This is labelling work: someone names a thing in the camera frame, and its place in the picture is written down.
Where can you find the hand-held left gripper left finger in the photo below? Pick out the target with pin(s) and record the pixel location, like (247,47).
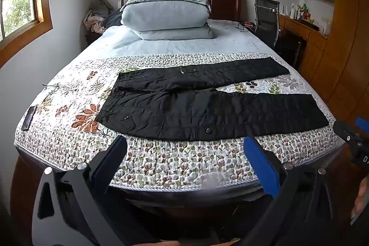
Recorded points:
(111,161)

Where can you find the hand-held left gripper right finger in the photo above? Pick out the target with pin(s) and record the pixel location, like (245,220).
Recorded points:
(261,162)

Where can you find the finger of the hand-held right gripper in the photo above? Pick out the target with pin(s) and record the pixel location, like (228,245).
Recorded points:
(344,130)
(362,123)

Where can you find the black pants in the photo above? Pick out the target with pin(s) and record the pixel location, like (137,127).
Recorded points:
(201,113)

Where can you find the person's right hand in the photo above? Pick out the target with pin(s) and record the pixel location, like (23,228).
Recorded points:
(361,201)

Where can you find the floral quilted blanket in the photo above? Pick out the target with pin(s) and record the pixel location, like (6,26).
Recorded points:
(72,96)

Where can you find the wooden wardrobe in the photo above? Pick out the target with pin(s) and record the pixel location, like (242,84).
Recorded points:
(348,32)

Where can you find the black phone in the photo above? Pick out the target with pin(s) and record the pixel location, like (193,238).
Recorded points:
(28,118)

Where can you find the wooden desk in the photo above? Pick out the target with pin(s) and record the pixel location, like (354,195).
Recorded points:
(310,38)

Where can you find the green toy figure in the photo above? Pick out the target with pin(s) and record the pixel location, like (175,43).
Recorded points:
(303,11)

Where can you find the white bottle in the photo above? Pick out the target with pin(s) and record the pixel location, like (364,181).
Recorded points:
(292,12)

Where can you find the light blue bed sheet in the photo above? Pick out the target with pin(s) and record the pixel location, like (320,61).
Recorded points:
(173,45)

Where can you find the black office chair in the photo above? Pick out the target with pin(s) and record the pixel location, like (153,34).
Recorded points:
(266,18)

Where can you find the red and black small device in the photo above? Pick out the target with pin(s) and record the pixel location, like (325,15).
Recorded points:
(247,24)

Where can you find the pile of clothes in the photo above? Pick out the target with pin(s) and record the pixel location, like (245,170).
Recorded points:
(96,17)

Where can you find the large light blue pillow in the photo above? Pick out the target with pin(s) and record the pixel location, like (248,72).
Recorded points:
(164,11)

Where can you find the dark wooden headboard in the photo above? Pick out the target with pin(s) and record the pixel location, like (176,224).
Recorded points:
(224,1)

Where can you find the wooden side window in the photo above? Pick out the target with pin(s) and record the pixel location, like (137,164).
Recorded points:
(20,6)

